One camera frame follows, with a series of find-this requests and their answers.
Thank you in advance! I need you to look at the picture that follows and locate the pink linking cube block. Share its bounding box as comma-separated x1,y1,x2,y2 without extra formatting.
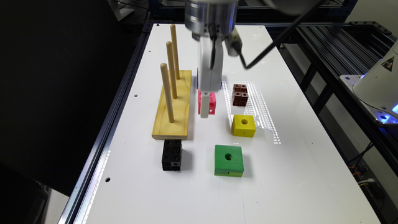
198,91,216,114

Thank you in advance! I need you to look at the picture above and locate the middle wooden peg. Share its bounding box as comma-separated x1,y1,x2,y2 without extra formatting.
166,41,177,99

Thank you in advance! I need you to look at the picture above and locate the purple wooden square block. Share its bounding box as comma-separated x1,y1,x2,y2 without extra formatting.
196,68,223,90

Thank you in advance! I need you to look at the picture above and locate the front wooden peg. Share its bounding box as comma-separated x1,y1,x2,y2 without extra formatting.
160,63,174,123

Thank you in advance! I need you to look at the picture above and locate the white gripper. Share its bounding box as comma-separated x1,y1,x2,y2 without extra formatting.
198,36,223,118

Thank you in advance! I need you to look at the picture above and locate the wooden peg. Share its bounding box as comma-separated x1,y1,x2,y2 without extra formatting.
170,24,180,80
160,63,174,123
166,41,177,99

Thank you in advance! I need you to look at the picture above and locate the black aluminium frame rack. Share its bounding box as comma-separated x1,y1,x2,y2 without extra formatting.
279,21,398,175

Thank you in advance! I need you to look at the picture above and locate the rear wooden peg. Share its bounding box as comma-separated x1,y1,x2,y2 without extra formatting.
170,24,180,80

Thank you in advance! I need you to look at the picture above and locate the brown linking cube block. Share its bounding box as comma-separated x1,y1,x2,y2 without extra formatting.
232,84,249,106

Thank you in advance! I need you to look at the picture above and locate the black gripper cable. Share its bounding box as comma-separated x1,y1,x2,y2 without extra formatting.
231,0,326,70

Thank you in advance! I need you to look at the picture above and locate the green wooden square block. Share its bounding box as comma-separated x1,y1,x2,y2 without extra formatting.
214,145,244,177

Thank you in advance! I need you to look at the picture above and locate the yellow wooden square block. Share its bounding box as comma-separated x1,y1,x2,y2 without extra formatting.
232,114,256,138

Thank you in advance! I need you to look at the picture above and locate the wooden peg board base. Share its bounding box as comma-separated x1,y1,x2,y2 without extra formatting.
152,70,192,140

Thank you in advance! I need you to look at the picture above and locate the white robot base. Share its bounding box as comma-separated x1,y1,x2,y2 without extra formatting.
340,44,397,126

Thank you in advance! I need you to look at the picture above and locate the black linking cube block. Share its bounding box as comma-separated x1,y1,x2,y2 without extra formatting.
162,139,182,171

